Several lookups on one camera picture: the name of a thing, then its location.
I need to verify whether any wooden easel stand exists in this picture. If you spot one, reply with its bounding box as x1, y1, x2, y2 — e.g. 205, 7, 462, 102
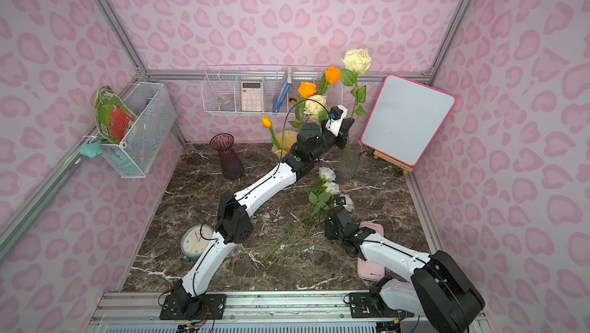
373, 150, 413, 174

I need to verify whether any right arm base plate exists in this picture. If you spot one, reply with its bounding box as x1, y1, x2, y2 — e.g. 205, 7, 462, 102
343, 292, 399, 319

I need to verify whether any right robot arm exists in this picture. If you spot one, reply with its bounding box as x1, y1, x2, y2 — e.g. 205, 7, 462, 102
324, 196, 486, 332

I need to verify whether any clear tape roll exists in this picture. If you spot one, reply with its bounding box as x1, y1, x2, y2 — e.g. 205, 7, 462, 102
219, 96, 236, 112

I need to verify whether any green red paper fan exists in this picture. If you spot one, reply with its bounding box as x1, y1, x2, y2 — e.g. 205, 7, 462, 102
95, 86, 138, 144

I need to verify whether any white wire side basket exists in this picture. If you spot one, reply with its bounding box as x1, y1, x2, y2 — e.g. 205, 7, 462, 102
101, 82, 177, 179

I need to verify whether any blue book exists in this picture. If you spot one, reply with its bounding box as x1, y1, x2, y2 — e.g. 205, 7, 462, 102
272, 67, 292, 113

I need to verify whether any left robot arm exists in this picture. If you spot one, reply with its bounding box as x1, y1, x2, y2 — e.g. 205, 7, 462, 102
168, 105, 354, 318

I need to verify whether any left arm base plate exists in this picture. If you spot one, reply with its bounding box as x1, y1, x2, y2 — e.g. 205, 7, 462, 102
159, 294, 227, 322

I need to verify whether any clear glass vase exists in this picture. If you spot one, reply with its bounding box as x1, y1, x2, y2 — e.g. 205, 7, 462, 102
340, 138, 363, 179

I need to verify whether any white wire wall basket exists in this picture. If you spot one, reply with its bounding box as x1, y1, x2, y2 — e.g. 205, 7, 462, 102
201, 65, 343, 116

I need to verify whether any green round alarm clock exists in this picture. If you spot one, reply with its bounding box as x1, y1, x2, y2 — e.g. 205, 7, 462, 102
180, 224, 214, 260

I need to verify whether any pink-framed whiteboard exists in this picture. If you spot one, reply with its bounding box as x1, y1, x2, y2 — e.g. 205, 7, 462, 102
361, 74, 456, 167

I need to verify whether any yellow flower-shaped vase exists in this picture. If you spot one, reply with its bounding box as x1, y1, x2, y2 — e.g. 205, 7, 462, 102
272, 130, 298, 158

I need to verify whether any purple ribbed glass vase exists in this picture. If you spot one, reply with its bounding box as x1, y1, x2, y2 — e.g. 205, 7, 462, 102
210, 133, 244, 180

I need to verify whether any pink calculator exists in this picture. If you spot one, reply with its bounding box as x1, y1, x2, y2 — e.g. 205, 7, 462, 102
241, 81, 264, 112

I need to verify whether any cream rose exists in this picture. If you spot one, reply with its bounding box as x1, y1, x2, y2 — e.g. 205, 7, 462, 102
304, 95, 328, 123
340, 49, 372, 118

